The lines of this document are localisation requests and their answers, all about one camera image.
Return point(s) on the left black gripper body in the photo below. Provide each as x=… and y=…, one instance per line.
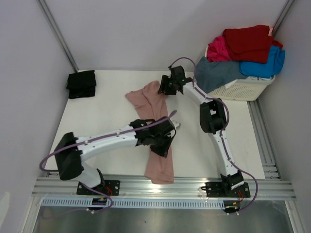
x=158, y=136

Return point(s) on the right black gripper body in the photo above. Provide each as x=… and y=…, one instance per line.
x=173, y=90

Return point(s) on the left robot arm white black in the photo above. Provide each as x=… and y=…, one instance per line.
x=72, y=152

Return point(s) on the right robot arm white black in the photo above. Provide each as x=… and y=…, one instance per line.
x=213, y=119

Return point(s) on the grey blue t shirt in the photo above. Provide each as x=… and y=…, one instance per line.
x=212, y=75

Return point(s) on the magenta t shirt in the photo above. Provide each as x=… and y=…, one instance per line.
x=217, y=50

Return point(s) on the white laundry basket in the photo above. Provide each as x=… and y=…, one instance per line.
x=242, y=89

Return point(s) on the white t shirt in basket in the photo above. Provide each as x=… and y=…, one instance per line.
x=261, y=78

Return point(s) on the folded black t shirt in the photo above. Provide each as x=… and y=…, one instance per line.
x=81, y=84

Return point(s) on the dark red t shirt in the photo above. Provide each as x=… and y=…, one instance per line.
x=250, y=44

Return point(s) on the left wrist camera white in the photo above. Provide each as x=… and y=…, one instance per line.
x=177, y=125

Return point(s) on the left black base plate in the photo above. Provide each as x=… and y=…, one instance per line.
x=111, y=188

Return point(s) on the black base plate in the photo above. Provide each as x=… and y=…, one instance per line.
x=111, y=188
x=216, y=190

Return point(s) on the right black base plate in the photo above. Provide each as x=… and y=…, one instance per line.
x=216, y=190

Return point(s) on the white slotted cable duct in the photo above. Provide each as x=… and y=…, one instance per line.
x=134, y=203

